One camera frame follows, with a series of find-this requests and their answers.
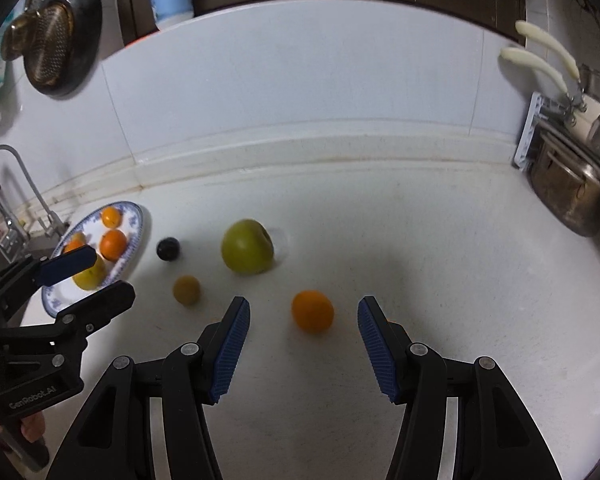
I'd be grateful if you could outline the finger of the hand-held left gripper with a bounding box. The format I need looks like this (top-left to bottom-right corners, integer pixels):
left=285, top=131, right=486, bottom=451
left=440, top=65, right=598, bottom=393
left=0, top=280, right=137, bottom=362
left=0, top=245, right=98, bottom=332

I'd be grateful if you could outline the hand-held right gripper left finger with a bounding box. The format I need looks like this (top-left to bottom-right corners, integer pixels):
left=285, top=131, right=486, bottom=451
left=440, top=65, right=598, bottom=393
left=45, top=296, right=252, bottom=480

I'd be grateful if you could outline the person's left hand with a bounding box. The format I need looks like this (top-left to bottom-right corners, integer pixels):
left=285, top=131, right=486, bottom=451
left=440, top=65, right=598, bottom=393
left=19, top=411, right=47, bottom=443

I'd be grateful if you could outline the green apple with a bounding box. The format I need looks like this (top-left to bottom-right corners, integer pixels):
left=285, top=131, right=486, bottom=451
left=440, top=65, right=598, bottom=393
left=221, top=218, right=275, bottom=275

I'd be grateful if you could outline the cream handled pan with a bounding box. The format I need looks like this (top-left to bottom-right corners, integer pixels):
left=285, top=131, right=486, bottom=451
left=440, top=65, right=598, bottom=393
left=515, top=20, right=600, bottom=141
left=500, top=47, right=576, bottom=111

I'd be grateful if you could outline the thin gooseneck faucet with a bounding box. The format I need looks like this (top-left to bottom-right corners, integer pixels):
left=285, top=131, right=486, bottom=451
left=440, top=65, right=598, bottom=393
left=0, top=145, right=68, bottom=237

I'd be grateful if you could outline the gold metal strainer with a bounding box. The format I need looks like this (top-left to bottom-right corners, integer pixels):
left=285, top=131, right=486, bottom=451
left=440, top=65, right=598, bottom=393
left=0, top=2, right=76, bottom=86

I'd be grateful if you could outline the dark plum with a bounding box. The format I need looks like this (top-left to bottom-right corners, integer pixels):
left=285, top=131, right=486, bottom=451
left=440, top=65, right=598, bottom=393
left=156, top=237, right=182, bottom=263

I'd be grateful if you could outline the black frying pan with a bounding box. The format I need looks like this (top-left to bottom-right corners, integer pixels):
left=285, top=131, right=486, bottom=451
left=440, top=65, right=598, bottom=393
left=24, top=0, right=103, bottom=98

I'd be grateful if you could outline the blue rimmed white plate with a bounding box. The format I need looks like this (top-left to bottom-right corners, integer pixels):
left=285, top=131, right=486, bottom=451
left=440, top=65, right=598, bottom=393
left=41, top=201, right=146, bottom=318

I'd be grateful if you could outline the tall steel kitchen faucet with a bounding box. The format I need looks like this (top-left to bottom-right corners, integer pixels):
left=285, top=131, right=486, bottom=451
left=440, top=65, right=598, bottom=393
left=0, top=157, right=29, bottom=264

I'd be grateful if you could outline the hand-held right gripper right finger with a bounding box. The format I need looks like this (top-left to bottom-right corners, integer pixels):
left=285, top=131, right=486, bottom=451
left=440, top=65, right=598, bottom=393
left=357, top=296, right=563, bottom=480

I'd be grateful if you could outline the white steel dish rack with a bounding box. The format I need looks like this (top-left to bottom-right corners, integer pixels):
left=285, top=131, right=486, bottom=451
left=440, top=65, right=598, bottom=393
left=512, top=91, right=600, bottom=187

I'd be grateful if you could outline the large steel pot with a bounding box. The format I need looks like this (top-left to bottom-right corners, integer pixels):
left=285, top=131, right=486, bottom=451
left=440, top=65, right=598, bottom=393
left=527, top=132, right=600, bottom=238

